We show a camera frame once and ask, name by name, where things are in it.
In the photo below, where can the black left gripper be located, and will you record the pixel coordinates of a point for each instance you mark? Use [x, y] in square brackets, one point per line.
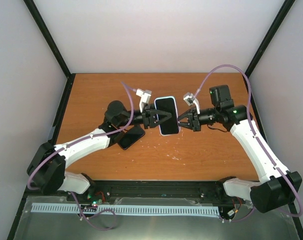
[146, 116]

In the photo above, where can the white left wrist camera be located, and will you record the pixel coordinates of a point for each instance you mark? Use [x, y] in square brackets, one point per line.
[145, 96]

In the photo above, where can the metal front plate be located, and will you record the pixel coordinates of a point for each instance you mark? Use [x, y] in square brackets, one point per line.
[246, 225]

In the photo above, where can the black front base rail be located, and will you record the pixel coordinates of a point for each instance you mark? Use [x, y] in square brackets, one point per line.
[154, 190]

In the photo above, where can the black left frame post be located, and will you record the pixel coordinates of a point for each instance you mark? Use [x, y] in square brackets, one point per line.
[38, 19]

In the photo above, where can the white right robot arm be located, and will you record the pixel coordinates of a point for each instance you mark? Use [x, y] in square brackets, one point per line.
[238, 121]

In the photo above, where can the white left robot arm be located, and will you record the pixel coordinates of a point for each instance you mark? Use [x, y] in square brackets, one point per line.
[116, 119]

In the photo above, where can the black frame post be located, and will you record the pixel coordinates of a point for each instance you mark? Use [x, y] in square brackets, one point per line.
[38, 19]
[271, 32]

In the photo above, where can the light blue phone case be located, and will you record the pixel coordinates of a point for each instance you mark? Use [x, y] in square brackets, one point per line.
[166, 115]

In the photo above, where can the black right frame post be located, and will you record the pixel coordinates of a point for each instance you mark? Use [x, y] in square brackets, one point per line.
[271, 32]

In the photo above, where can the light blue slotted cable duct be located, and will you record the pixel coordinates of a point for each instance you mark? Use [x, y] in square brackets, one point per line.
[128, 210]

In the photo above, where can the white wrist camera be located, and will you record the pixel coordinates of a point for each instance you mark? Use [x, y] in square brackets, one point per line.
[190, 100]
[145, 96]

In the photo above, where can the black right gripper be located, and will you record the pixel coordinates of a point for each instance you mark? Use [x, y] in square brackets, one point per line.
[193, 122]

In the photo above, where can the black left table rail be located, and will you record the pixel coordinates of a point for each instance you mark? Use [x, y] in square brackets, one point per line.
[59, 112]

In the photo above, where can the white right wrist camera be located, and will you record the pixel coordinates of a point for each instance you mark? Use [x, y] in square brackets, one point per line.
[190, 100]

